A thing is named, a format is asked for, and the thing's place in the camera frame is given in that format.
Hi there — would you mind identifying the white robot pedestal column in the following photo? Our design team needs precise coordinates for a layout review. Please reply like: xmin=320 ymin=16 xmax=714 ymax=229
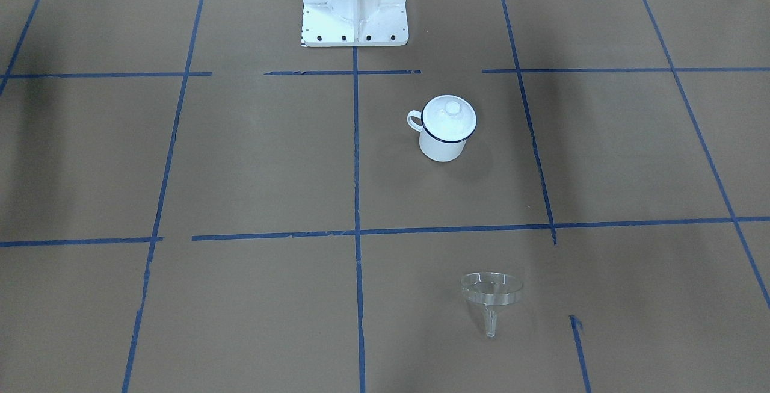
xmin=301 ymin=0 xmax=410 ymax=48

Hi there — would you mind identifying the white enamel cup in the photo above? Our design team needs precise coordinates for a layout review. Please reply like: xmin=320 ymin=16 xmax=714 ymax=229
xmin=406 ymin=94 xmax=478 ymax=162

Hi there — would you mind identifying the clear plastic funnel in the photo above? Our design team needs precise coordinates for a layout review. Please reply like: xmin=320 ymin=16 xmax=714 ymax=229
xmin=460 ymin=271 xmax=523 ymax=338

